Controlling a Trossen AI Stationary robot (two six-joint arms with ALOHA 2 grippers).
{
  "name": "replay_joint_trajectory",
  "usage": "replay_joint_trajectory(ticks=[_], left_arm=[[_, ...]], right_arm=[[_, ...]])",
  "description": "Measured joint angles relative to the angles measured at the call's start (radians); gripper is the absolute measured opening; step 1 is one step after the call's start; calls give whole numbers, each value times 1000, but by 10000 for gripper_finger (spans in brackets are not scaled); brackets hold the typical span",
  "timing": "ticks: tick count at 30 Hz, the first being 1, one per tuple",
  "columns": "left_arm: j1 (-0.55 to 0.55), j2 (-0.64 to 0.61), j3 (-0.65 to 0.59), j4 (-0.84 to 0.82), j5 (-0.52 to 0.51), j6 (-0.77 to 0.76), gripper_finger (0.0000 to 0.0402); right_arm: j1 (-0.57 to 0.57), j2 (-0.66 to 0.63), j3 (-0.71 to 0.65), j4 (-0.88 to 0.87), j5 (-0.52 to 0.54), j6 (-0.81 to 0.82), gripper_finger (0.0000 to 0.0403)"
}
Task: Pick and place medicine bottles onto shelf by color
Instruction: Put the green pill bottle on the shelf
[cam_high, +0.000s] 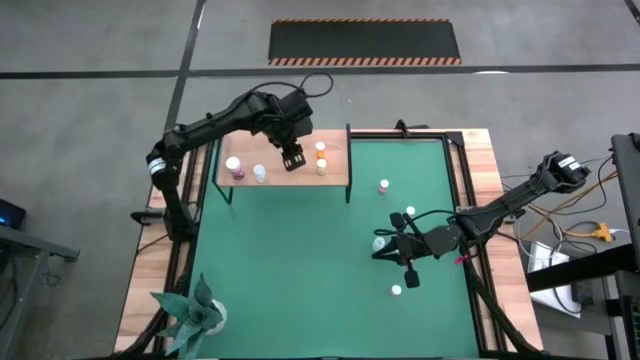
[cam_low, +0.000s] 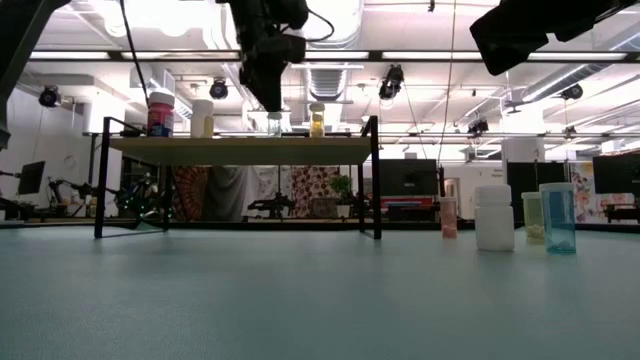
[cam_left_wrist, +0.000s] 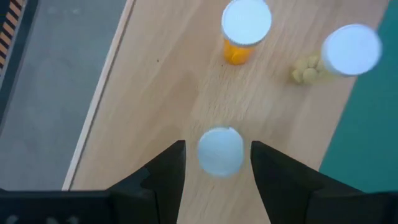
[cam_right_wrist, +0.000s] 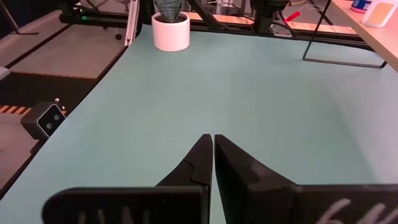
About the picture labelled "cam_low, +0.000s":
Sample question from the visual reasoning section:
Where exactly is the grey draped cloth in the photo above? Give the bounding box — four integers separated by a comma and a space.
205, 165, 281, 222

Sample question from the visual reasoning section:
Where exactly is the red floral cloth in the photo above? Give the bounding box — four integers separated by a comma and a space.
291, 165, 341, 219

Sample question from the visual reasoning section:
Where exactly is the white plastic bottle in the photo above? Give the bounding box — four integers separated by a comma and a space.
189, 98, 215, 139
473, 183, 516, 252

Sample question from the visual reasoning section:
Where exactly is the small black monitor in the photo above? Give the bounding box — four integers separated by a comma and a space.
17, 159, 47, 196

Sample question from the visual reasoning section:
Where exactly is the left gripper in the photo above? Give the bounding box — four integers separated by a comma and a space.
218, 0, 310, 114

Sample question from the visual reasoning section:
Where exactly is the pink pill bottle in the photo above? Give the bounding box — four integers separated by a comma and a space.
439, 196, 459, 240

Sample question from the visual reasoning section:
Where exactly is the blue pill bottle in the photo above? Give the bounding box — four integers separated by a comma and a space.
538, 181, 577, 255

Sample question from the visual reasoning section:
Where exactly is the black partition panel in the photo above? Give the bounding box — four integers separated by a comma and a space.
506, 160, 569, 224

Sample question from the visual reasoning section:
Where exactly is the small green potted plant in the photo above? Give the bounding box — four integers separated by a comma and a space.
329, 173, 354, 220

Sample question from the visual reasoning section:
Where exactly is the silver ventilation duct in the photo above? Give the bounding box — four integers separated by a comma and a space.
294, 0, 366, 104

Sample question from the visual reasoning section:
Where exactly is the green table mat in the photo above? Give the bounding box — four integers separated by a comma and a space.
0, 227, 640, 360

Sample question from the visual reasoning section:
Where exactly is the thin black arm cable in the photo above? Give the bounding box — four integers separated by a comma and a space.
118, 0, 151, 106

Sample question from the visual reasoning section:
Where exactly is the black beam with light strips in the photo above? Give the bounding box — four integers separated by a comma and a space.
0, 48, 640, 64

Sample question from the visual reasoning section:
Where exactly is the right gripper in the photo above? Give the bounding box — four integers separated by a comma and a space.
469, 0, 581, 77

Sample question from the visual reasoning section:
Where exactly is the large red medicine bottle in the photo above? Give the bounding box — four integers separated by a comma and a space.
146, 89, 176, 139

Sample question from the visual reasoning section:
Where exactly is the wooden shelf black frame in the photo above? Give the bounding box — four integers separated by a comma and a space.
93, 115, 384, 240

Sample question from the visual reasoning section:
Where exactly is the large black wall screen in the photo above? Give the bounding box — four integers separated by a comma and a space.
378, 158, 440, 197

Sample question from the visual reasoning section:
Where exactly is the floral patterned panel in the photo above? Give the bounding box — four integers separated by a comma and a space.
568, 160, 632, 225

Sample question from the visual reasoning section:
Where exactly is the orange mandala tapestry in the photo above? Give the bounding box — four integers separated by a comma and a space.
172, 165, 209, 222

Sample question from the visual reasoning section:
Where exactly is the teal pill bottle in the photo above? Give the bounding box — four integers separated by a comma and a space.
266, 110, 283, 138

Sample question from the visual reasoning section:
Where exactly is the yellow pill bottle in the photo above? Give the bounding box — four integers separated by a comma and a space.
520, 191, 546, 246
308, 101, 327, 139

